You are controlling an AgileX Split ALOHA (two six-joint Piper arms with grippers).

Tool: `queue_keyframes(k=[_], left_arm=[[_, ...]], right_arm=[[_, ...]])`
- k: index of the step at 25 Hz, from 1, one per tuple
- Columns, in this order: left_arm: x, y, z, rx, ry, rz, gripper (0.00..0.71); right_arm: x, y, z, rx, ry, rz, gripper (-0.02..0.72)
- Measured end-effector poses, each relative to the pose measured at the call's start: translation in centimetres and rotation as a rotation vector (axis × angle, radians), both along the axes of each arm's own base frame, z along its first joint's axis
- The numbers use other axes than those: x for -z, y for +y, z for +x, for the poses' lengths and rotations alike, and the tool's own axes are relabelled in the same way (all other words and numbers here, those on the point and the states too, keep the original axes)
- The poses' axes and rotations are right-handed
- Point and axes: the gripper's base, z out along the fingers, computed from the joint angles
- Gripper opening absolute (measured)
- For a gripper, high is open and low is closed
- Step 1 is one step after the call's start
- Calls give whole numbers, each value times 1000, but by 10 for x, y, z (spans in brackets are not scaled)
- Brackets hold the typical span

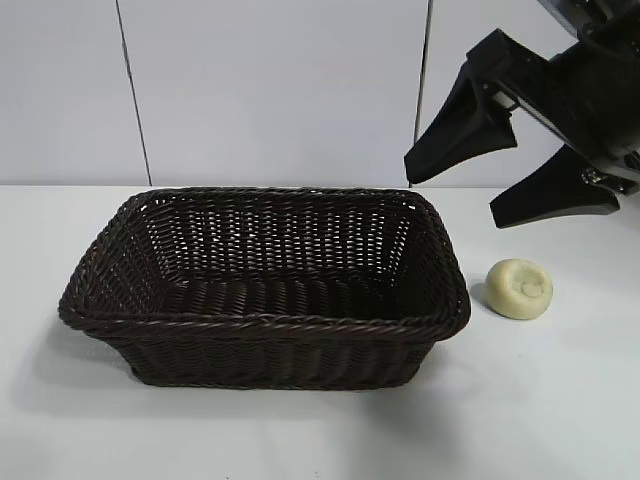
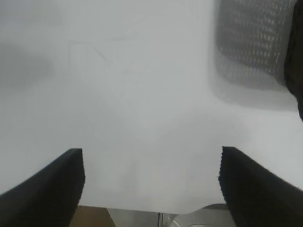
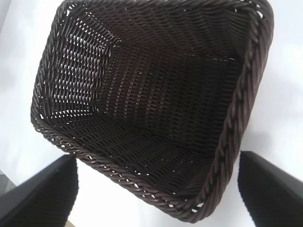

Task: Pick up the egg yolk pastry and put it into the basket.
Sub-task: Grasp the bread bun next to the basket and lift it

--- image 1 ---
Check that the dark brown woven basket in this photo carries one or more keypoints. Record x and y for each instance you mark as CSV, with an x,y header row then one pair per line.
x,y
260,310

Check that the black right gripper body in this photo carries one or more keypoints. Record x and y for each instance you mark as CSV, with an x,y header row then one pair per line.
x,y
595,110

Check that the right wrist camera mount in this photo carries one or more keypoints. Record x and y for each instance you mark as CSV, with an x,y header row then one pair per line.
x,y
565,12

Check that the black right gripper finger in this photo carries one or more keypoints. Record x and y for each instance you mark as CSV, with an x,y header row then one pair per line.
x,y
465,130
560,195

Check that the pale yellow egg yolk pastry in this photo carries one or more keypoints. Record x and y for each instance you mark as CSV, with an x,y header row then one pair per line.
x,y
517,290

